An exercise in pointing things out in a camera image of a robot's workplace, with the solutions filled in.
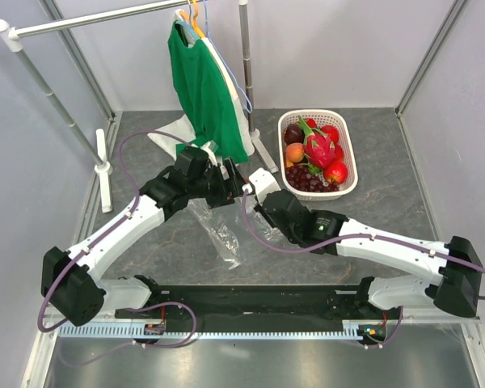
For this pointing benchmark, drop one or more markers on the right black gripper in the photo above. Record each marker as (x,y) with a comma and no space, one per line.
(257,207)

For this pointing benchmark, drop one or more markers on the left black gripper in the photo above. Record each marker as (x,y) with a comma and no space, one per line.
(228,188)

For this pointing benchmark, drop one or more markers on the purple grape bunch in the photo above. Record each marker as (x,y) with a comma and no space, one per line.
(302,177)

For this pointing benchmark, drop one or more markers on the clear orange zip bag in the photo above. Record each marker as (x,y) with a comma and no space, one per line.
(229,233)

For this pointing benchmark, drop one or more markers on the orange peach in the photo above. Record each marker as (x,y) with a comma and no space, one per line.
(294,152)

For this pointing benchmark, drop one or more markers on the pink dragon fruit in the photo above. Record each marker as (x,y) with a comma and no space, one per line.
(318,147)

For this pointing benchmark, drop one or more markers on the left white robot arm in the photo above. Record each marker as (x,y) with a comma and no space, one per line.
(70,279)

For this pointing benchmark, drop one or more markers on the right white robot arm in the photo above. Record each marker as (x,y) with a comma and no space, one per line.
(444,274)

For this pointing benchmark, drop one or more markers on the green t-shirt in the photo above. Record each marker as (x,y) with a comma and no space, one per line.
(205,98)

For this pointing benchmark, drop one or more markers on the red apple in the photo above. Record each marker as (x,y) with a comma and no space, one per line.
(336,173)

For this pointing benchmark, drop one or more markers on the white garment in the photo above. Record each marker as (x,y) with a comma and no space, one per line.
(174,136)

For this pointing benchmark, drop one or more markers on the red bell pepper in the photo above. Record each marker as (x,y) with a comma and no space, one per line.
(311,122)

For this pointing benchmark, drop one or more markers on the red tomato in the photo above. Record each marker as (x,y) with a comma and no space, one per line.
(332,132)

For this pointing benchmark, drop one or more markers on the white perforated plastic basket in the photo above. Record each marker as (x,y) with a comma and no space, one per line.
(343,152)

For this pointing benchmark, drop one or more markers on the orange clothes hanger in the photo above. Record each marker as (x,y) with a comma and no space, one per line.
(192,17)

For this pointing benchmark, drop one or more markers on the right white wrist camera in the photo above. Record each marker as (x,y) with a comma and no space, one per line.
(261,184)

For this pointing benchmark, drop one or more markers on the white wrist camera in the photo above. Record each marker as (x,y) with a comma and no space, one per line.
(209,148)
(261,184)

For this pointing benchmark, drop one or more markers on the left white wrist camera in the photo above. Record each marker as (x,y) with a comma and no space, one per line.
(209,148)

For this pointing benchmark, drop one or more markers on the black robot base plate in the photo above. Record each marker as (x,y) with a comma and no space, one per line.
(272,307)

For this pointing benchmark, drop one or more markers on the slotted cable duct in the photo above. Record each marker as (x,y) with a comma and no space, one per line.
(142,331)

